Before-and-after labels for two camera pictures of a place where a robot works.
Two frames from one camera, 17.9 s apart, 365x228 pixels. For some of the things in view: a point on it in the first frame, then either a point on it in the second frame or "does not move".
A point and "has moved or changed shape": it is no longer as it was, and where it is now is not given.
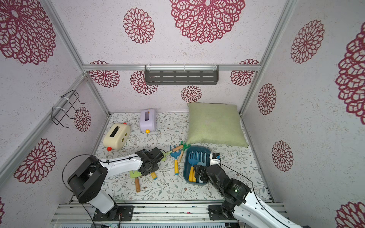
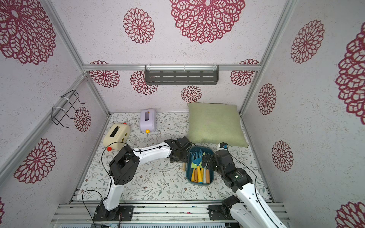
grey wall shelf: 181,75 does not move
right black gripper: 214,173 → 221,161
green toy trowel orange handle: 173,151 has moved or changed shape
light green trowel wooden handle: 136,174 has moved or changed shape
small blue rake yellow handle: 175,154 → 198,161
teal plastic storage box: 187,166 does not move
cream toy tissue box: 116,136 does not move
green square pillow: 215,123 does not move
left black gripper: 144,173 → 184,160
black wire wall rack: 68,99 does not move
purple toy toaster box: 148,122 does not move
